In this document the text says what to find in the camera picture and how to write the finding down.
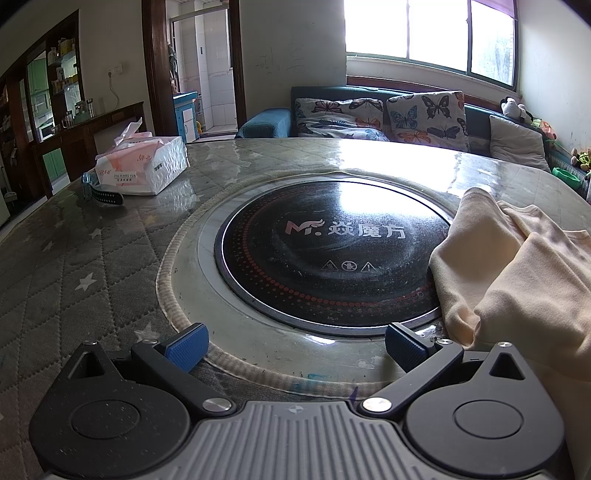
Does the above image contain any pink green plush toy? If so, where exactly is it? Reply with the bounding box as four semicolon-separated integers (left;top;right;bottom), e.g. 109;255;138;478
531;117;558;140

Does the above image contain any panda plush toy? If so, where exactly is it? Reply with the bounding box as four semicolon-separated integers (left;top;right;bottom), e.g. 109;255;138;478
501;96;536;125

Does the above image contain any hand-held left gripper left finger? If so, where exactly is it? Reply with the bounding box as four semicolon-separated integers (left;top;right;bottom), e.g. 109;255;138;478
55;323;236;419

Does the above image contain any dark wooden door frame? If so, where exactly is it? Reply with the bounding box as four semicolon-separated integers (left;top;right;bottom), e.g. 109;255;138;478
141;0;247;137

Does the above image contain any black smartwatch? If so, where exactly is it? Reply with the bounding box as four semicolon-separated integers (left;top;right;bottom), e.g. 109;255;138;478
82;171;125;208

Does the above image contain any green plastic bowl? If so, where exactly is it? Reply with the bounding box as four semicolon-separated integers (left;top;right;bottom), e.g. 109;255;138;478
551;167;583;189

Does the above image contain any teal sofa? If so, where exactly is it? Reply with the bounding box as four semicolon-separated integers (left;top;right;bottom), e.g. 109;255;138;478
235;86;591;199

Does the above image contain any grey cushion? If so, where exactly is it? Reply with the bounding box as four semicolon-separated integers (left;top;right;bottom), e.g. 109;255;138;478
488;114;552;174

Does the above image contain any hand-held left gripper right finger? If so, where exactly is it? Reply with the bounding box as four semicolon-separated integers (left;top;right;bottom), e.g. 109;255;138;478
359;323;539;418

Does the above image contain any small blue white cabinet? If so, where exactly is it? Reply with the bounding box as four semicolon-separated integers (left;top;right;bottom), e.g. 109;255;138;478
173;91;200;144

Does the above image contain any wooden display shelf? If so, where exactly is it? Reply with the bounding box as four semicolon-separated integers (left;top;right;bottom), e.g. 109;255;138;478
0;9;84;199

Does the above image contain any white pink tissue pack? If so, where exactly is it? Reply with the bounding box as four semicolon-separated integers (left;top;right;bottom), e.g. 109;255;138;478
95;117;190;196

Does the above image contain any dark wooden sideboard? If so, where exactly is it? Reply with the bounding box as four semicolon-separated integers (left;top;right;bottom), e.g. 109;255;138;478
30;102;148;185

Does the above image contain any round black induction cooktop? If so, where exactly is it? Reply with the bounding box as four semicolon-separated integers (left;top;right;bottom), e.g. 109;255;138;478
215;181;451;332

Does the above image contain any large window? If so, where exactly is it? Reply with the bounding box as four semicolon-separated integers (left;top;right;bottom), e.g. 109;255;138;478
344;0;520;90

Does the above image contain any butterfly print pillow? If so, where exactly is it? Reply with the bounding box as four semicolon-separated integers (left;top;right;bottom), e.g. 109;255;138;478
294;97;391;142
386;91;471;152

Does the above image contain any cream shirt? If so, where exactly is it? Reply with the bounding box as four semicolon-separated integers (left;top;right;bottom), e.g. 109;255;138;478
428;186;591;384

